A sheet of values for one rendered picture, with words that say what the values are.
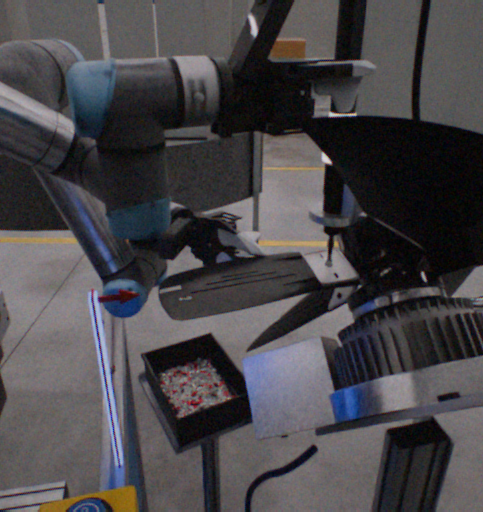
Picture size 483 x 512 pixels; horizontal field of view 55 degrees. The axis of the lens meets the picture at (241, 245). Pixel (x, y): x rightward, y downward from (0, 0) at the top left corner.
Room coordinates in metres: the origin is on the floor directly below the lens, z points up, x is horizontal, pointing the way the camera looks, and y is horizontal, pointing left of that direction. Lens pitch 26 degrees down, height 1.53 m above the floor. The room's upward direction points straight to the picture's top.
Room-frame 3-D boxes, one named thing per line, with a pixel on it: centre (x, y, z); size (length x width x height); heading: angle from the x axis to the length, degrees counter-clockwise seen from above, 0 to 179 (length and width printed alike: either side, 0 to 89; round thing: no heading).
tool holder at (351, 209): (0.62, -0.14, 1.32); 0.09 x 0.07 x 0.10; 49
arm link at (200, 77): (0.54, 0.05, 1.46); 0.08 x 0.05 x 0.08; 24
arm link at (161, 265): (0.86, 0.20, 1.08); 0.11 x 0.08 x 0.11; 175
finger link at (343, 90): (0.60, -0.13, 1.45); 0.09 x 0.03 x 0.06; 105
